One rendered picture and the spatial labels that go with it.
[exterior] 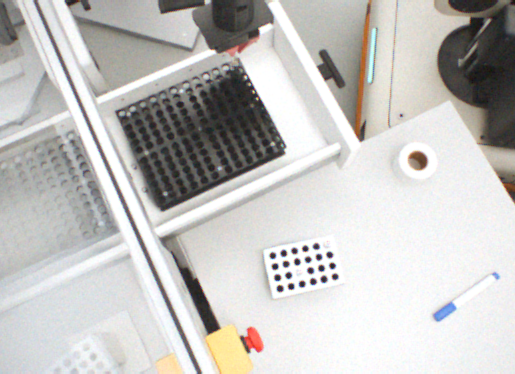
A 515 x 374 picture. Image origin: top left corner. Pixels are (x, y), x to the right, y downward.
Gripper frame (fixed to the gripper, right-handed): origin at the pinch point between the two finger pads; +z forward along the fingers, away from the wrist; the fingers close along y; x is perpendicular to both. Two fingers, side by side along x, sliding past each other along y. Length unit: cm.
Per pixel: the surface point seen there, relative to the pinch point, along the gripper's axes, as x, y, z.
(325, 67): 7.7, -12.8, 3.6
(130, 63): -63, 11, 94
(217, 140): 10.6, 8.4, 5.2
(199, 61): -3.7, 4.7, 5.8
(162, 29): -68, -5, 90
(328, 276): 37.0, 1.2, 15.9
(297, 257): 31.8, 4.3, 15.9
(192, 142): 9.1, 12.1, 5.3
